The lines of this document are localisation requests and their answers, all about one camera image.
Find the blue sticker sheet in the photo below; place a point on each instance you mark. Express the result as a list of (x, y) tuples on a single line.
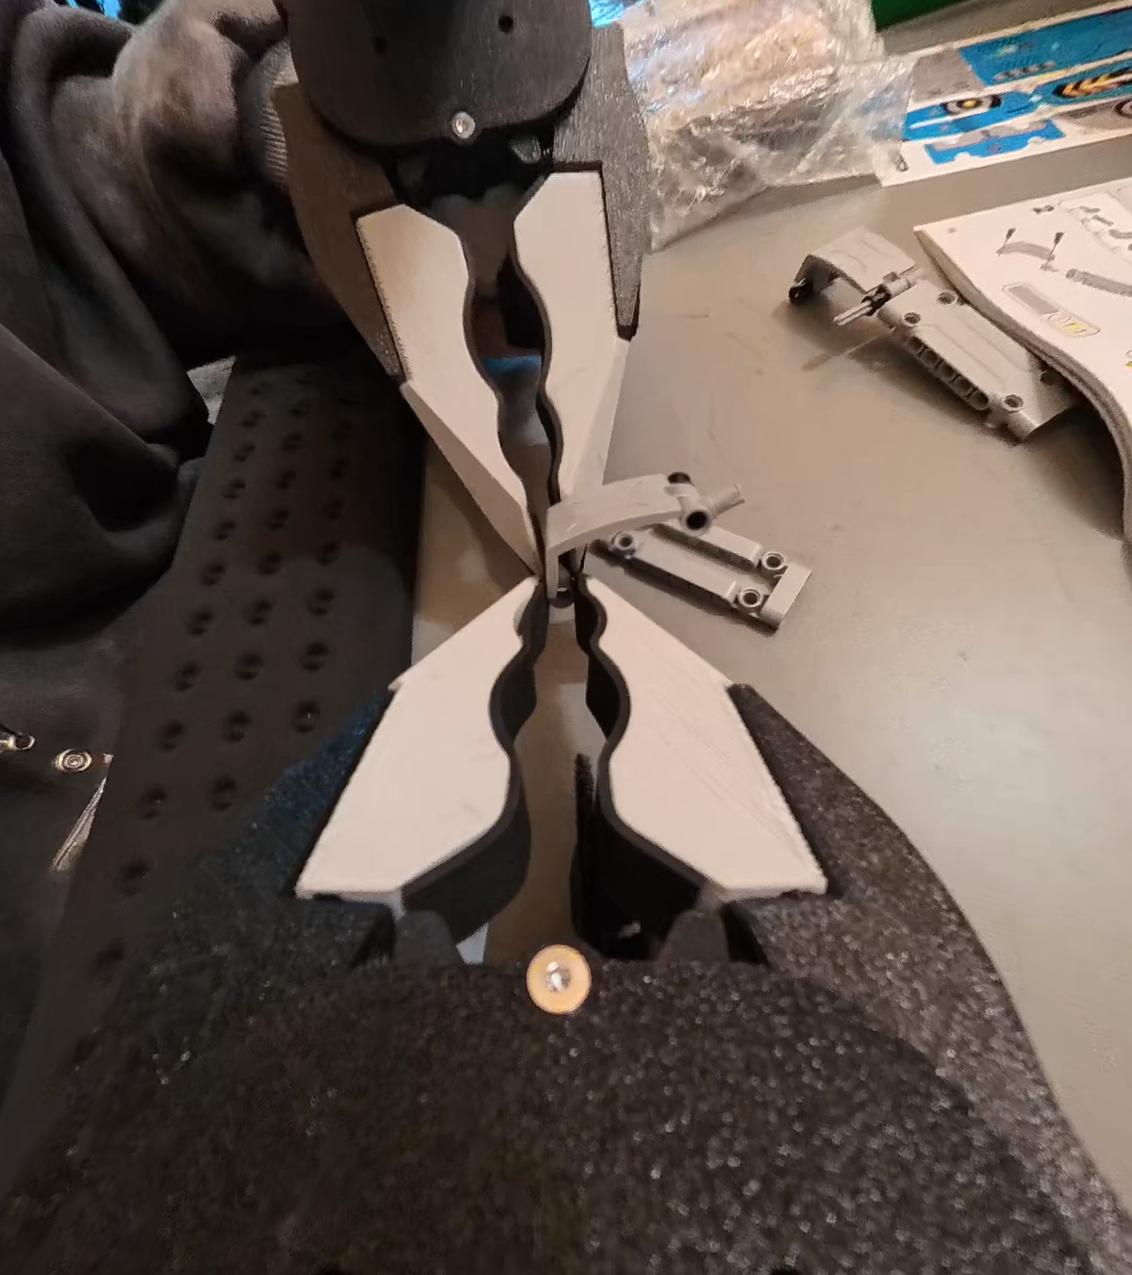
[(1025, 90)]

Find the white instruction booklet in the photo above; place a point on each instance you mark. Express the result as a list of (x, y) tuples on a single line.
[(1103, 319)]

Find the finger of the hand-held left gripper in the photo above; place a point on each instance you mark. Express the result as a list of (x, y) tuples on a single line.
[(427, 328), (576, 299)]

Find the crumpled clear plastic wrap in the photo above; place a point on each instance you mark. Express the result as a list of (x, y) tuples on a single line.
[(755, 99)]

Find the grey open frame piece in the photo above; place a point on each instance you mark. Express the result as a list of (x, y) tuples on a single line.
[(715, 573)]

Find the grey curved panel piece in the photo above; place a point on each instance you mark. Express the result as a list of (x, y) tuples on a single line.
[(606, 509)]

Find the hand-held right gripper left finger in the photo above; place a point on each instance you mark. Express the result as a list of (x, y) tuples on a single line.
[(416, 787)]

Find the grey desk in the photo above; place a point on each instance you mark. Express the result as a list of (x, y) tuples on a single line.
[(925, 747)]

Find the person's grey sweater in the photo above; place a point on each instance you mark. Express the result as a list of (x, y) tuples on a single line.
[(28, 399)]

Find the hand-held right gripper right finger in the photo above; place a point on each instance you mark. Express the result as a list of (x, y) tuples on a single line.
[(706, 787)]

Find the grey panel with holes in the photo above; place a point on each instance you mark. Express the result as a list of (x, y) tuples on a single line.
[(985, 369)]

